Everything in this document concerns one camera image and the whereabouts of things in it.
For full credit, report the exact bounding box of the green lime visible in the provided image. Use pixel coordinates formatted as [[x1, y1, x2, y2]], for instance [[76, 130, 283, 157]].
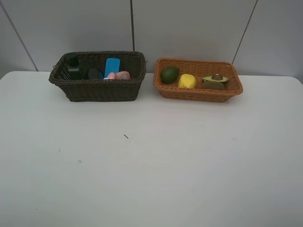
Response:
[[160, 66, 179, 84]]

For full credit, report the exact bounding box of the pink bottle white cap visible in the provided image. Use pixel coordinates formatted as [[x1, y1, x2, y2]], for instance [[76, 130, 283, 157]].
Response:
[[104, 71, 130, 80]]

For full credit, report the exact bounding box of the yellow lemon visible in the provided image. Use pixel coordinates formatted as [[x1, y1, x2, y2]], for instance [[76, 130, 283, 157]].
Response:
[[178, 74, 196, 89]]

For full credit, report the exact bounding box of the black and blue eraser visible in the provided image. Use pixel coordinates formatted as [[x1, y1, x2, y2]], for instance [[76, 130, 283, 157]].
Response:
[[98, 58, 120, 80]]

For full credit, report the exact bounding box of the brown kiwi fruit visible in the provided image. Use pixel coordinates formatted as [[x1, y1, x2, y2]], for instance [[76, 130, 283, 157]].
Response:
[[201, 81, 224, 90]]

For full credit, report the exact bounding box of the grey translucent plastic cup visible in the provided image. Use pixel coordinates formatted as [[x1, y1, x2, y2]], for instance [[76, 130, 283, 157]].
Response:
[[88, 68, 100, 80]]

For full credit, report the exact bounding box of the halved avocado with pit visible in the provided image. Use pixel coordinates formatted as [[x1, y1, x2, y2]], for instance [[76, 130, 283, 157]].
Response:
[[202, 73, 228, 83]]

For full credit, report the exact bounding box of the dark green pump bottle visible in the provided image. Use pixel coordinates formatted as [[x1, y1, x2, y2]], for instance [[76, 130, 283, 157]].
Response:
[[66, 52, 83, 80]]

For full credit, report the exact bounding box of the dark brown wicker basket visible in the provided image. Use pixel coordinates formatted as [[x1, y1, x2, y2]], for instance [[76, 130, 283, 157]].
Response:
[[49, 51, 146, 102]]

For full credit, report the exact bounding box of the orange wicker basket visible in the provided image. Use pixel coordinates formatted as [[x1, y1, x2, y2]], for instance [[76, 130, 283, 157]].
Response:
[[153, 58, 243, 103]]

